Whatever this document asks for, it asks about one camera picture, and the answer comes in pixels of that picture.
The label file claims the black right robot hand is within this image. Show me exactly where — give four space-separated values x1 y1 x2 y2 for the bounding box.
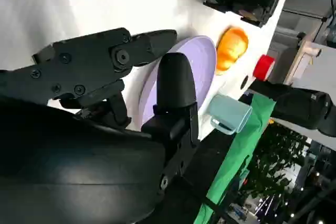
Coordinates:
0 27 200 224

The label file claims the orange and white bread roll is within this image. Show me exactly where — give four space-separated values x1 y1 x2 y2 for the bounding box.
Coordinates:
215 26 249 76

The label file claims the lilac plate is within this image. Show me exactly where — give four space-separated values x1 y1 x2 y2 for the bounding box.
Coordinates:
138 35 218 132

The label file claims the beige desk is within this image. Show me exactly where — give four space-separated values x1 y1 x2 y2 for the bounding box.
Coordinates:
285 31 336 86

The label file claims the pale green mug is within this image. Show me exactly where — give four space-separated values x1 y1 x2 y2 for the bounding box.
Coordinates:
207 94 253 136

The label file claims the black bag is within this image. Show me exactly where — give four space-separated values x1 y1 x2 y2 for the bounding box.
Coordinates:
249 79 336 138

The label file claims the green cloth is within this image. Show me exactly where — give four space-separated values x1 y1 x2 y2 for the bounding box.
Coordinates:
196 92 277 224

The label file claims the green leafy plant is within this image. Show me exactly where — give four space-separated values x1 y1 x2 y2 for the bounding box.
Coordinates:
248 121 317 210

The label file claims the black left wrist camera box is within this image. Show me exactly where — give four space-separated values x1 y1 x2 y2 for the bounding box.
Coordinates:
237 3 274 28

